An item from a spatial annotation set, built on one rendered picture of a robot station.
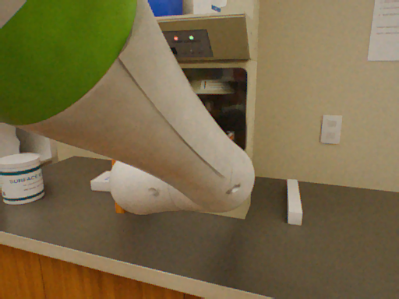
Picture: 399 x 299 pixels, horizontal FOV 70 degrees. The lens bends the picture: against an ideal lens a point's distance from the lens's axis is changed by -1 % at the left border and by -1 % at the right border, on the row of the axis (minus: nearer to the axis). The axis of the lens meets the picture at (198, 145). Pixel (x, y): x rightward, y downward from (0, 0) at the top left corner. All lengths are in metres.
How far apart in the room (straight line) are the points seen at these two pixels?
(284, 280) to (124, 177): 0.43
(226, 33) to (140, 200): 0.46
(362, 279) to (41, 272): 0.85
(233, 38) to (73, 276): 0.76
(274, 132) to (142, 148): 1.07
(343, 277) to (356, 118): 0.68
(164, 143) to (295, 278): 0.55
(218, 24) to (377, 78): 0.72
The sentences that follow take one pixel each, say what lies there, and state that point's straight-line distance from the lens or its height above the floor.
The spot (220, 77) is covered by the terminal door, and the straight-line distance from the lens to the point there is 0.81.
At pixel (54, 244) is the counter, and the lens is 0.87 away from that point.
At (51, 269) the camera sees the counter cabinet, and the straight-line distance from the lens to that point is 0.98.
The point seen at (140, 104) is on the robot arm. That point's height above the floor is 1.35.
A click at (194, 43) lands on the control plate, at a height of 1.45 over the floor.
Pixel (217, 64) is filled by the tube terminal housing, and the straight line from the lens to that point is 0.82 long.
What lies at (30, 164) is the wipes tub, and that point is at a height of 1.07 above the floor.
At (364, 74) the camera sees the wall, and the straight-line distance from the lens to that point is 1.24.
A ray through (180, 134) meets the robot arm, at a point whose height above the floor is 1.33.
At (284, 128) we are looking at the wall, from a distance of 1.24.
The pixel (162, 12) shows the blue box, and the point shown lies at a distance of 0.77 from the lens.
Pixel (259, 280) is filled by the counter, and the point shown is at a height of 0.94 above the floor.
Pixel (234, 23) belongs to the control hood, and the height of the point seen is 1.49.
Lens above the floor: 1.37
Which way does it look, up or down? 14 degrees down
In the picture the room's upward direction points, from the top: straight up
